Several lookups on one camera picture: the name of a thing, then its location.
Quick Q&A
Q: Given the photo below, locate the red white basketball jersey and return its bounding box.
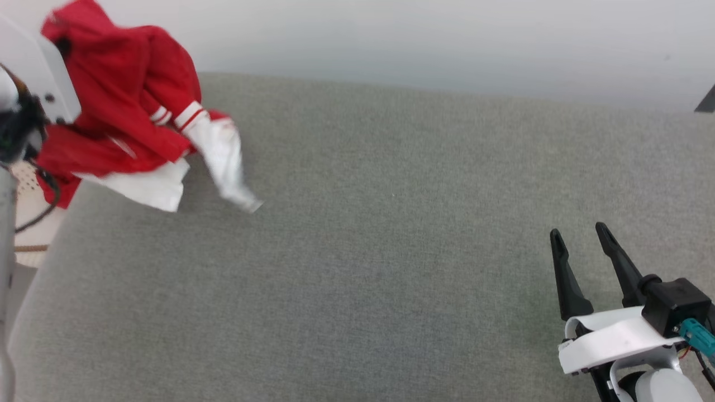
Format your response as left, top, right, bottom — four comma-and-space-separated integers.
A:
35, 0, 263, 214

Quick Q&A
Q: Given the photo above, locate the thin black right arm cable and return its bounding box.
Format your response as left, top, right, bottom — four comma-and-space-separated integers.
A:
694, 349, 715, 393

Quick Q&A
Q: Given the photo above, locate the teal right camera connector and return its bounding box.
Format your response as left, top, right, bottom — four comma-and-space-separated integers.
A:
678, 318, 715, 358

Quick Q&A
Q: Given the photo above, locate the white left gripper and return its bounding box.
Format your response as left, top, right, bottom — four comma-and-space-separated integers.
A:
0, 16, 82, 164

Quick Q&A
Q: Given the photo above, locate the cream perforated laundry basket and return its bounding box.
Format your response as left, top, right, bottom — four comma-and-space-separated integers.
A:
11, 159, 69, 267

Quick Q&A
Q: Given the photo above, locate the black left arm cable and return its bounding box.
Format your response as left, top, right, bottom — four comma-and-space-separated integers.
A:
16, 162, 61, 233

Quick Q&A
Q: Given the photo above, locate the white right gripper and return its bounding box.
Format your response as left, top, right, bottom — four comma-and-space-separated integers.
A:
550, 222, 685, 402

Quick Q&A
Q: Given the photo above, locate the grey fabric sofa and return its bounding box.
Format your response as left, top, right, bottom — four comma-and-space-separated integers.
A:
6, 71, 715, 402

